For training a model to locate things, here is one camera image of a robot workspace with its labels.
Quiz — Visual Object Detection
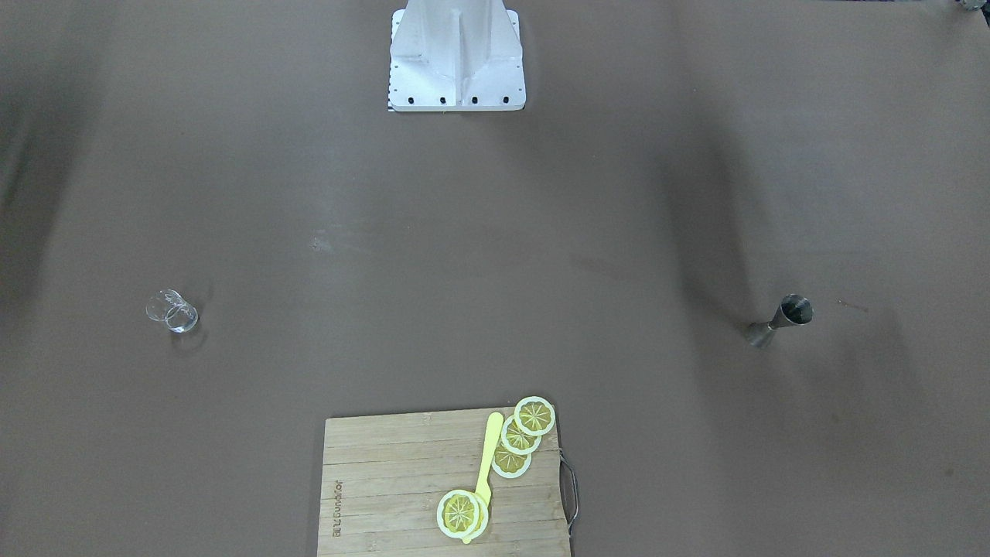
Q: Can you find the bamboo cutting board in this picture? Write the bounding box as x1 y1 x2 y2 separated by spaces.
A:
317 408 577 556

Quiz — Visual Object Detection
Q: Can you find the middle lemon slice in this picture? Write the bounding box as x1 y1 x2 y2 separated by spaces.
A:
500 417 542 457

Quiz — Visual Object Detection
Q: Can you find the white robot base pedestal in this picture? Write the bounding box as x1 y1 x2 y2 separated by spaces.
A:
387 1 527 112

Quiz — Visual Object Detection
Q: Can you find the clear glass measuring cup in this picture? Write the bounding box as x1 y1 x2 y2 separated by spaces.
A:
145 289 199 334

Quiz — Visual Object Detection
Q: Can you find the lemon slice on knife handle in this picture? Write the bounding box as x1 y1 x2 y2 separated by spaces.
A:
436 489 490 544

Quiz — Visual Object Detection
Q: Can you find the lemon slice nearest knife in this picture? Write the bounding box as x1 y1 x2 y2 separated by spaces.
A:
491 444 533 479

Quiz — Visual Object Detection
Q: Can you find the lemon slice at board corner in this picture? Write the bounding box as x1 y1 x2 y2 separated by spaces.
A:
514 395 556 436

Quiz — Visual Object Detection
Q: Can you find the steel double jigger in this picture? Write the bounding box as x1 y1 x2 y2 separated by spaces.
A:
746 295 814 348

